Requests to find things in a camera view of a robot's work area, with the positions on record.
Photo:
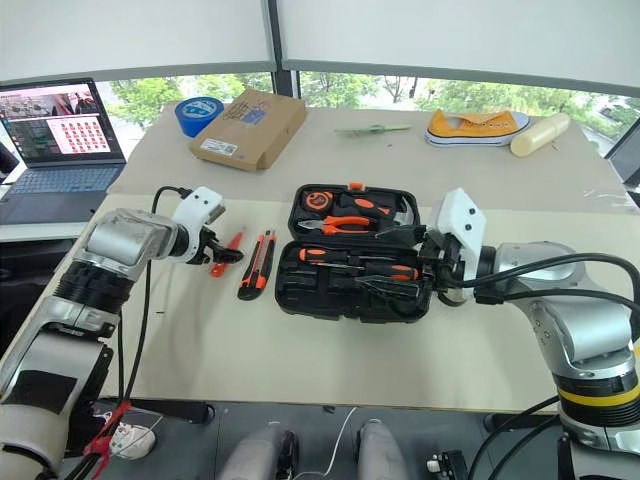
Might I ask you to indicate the dark monitor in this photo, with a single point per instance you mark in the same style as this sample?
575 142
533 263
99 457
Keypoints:
627 165

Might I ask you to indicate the grey rounded robot leg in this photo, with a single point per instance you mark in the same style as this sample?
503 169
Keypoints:
260 452
380 450

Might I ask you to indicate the green plastic stick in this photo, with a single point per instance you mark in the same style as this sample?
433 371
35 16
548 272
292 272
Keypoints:
372 130

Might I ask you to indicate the brown cardboard box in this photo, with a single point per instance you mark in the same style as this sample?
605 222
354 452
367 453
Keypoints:
250 130

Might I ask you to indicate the grey table cover sheet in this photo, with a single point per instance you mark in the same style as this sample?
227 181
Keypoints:
380 165

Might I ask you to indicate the cream plastic bottle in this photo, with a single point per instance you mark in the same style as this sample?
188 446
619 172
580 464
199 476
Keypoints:
540 135

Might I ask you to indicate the black table foot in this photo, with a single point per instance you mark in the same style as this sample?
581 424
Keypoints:
175 410

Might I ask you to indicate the small orange utility knife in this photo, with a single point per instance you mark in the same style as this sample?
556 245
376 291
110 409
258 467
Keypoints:
227 250

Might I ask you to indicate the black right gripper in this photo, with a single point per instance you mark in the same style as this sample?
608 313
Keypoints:
441 257

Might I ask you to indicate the open laptop computer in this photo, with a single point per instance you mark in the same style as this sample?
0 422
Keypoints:
60 130

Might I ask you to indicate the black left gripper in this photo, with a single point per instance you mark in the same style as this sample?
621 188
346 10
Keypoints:
199 246

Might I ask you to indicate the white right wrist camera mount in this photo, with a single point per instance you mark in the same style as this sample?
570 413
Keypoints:
467 220

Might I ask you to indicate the black window post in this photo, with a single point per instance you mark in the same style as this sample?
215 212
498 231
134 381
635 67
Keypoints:
285 45

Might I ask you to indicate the yellow canvas sneaker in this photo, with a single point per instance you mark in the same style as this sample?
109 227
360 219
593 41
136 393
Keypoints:
470 127

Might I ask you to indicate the orange black screwdriver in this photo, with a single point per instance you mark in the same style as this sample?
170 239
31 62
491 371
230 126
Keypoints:
320 255
395 271

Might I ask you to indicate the white crumpled object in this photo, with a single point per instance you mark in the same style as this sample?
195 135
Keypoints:
132 440

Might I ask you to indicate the small black device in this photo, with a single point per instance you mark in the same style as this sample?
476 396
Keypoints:
447 465

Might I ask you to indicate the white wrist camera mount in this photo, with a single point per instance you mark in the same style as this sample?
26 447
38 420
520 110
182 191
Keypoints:
467 220
200 205

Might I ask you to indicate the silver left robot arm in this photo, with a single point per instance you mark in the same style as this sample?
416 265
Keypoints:
115 240

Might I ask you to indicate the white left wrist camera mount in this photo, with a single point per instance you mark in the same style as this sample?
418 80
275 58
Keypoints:
200 205

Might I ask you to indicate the blue tape roll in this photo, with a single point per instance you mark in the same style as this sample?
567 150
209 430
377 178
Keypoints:
197 112

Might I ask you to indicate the red tape strip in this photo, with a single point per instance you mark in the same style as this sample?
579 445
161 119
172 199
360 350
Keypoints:
107 430

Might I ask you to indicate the black plastic tool case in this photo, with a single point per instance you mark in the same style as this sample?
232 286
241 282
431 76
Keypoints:
320 300

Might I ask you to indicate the black orange tape measure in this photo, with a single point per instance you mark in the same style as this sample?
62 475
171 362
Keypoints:
317 201

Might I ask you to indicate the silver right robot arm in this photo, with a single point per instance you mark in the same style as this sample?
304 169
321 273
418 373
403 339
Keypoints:
590 330

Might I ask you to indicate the large orange black utility knife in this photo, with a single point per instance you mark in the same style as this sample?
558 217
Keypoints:
257 265

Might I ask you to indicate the white roller blind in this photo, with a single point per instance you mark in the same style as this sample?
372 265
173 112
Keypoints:
135 35
450 35

